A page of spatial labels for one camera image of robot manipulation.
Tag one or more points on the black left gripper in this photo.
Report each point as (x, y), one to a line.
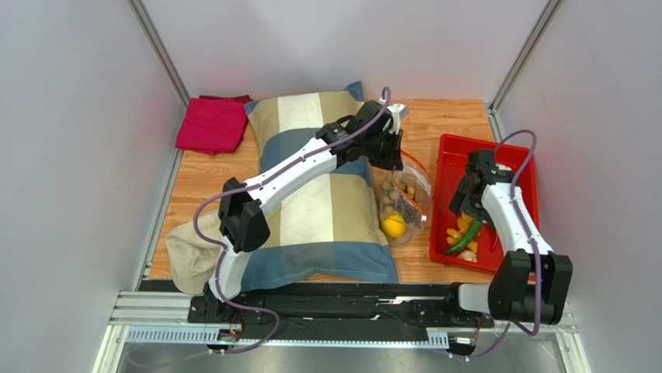
(394, 160)

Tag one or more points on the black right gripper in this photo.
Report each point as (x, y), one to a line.
(465, 198)

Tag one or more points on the clear zip top bag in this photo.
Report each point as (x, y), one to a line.
(412, 171)

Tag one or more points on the yellow fake bell pepper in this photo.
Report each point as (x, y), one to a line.
(461, 219)

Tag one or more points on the green fake chili pepper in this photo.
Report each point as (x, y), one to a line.
(463, 237)

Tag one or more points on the white fake garlic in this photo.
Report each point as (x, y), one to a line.
(468, 255)

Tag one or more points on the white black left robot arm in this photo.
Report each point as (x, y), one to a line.
(244, 207)

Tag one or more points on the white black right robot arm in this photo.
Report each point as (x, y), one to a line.
(532, 282)

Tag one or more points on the yellow fake lemon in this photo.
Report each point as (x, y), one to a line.
(394, 225)

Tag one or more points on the striped blue beige pillow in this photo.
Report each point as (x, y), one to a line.
(329, 226)

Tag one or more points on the red folded cloth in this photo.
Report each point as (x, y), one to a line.
(213, 125)

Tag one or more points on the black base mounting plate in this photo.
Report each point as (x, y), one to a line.
(410, 311)

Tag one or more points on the beige fabric hat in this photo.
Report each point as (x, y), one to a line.
(191, 259)

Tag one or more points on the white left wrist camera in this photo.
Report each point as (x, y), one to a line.
(398, 111)

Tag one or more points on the aluminium frame rail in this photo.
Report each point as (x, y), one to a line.
(325, 327)

